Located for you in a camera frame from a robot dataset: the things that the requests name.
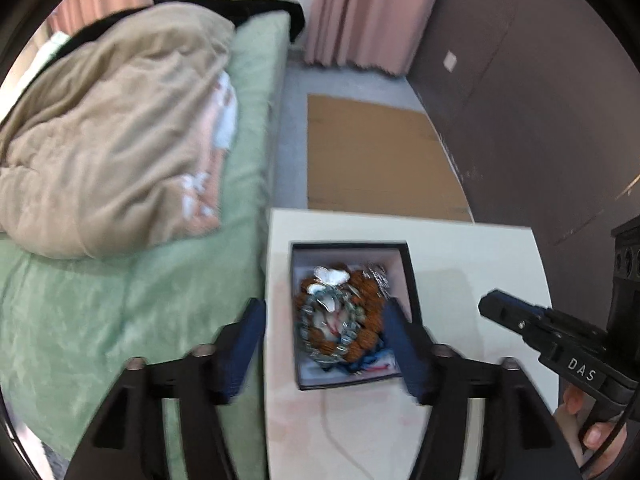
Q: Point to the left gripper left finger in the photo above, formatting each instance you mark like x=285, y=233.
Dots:
x=126, y=437

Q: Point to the black garment on bed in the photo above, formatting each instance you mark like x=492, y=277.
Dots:
x=237, y=12

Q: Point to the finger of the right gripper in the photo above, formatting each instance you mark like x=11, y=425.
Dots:
x=516, y=315

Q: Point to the white wall socket plate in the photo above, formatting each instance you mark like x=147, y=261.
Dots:
x=450, y=61

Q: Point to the black jewelry box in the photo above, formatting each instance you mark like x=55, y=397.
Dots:
x=338, y=294

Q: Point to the flat brown cardboard sheet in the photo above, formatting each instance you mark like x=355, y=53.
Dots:
x=376, y=159

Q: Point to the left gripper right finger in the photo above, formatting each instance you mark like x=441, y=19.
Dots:
x=520, y=438

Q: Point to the green bed sheet mattress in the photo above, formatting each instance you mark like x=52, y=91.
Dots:
x=69, y=326

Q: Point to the beige blanket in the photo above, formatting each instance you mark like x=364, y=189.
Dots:
x=118, y=146

